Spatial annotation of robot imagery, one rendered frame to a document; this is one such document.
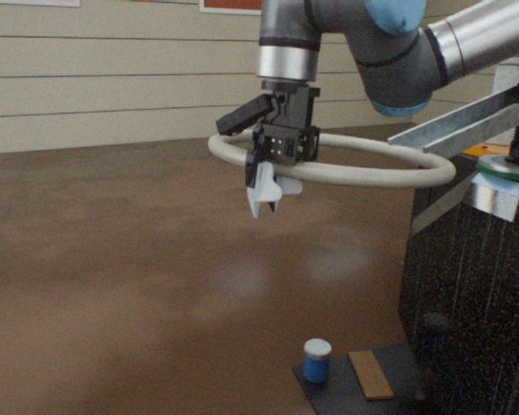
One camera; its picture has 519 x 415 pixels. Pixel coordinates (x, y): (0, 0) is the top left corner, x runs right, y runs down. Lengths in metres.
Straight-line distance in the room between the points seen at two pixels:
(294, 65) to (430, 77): 0.19
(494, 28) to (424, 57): 0.09
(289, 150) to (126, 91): 6.12
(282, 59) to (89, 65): 6.08
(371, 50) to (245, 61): 6.62
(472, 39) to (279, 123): 0.28
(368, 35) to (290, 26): 0.11
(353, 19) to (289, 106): 0.15
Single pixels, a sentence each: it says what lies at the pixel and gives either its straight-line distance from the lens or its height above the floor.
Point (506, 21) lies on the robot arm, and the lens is 0.66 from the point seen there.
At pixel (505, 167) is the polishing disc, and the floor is 0.90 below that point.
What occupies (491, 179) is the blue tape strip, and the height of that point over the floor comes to 0.85.
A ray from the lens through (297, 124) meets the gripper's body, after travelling 0.62.
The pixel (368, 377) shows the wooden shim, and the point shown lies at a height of 0.03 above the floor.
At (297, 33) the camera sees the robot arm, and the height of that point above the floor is 1.19.
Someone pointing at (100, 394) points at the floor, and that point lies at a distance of 1.78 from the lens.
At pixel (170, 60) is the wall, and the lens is 6.80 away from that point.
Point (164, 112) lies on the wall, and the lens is 6.81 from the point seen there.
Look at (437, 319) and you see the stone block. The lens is 1.48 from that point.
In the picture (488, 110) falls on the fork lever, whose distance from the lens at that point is 1.28.
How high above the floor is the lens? 1.15
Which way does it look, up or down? 20 degrees down
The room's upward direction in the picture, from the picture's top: straight up
